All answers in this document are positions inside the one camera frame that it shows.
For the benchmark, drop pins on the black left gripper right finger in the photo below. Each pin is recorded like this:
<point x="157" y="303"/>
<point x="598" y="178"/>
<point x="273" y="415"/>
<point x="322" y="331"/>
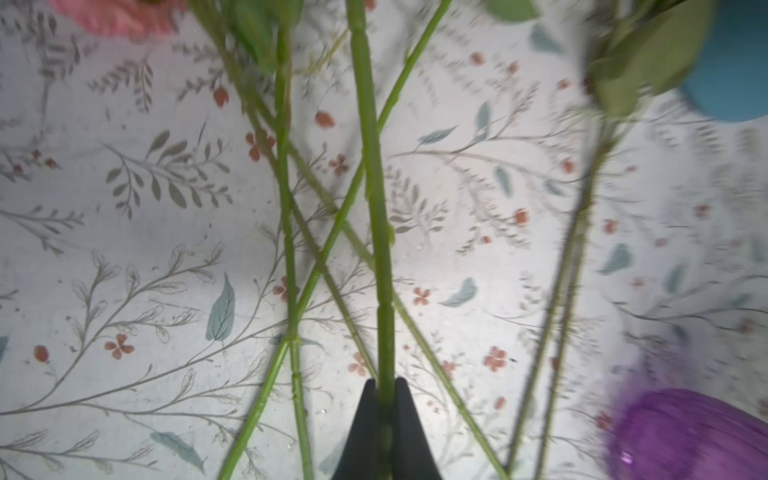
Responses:
<point x="412" y="457"/>

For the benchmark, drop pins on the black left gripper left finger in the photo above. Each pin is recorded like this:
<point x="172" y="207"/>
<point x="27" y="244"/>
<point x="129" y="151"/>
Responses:
<point x="358" y="460"/>

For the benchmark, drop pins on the deep pink rose stem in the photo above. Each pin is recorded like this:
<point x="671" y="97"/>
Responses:
<point x="375" y="194"/>

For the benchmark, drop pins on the purple ribbed glass vase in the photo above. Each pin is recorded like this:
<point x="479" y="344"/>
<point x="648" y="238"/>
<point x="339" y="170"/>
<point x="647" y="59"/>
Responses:
<point x="682" y="434"/>

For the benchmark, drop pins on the teal cylindrical vase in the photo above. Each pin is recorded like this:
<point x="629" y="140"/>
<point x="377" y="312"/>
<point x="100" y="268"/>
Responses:
<point x="729" y="81"/>

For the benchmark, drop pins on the bunch of lying flowers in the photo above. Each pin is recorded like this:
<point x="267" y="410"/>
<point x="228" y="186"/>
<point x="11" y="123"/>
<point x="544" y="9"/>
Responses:
<point x="655" y="44"/>

